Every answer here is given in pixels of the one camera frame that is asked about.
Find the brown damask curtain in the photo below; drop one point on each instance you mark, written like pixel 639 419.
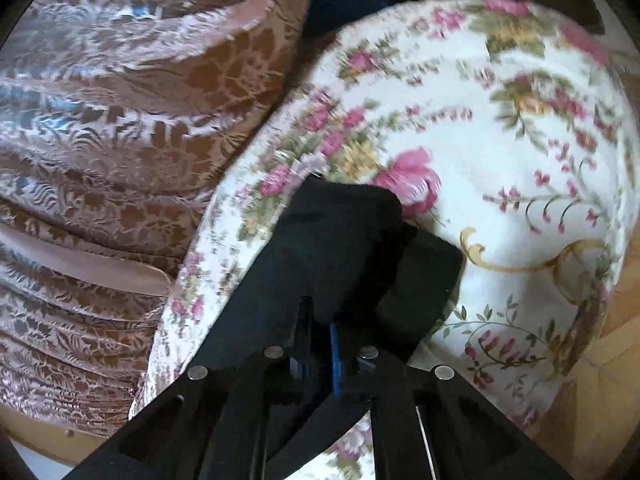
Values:
pixel 150 110

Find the plain beige curtain band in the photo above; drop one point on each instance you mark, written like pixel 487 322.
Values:
pixel 75 262

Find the white floral bedsheet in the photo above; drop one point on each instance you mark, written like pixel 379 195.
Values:
pixel 500 160

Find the black pants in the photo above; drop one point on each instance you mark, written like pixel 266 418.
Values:
pixel 340 250

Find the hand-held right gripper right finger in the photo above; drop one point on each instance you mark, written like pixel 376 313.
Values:
pixel 336 365

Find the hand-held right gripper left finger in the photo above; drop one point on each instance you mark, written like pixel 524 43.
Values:
pixel 300 355

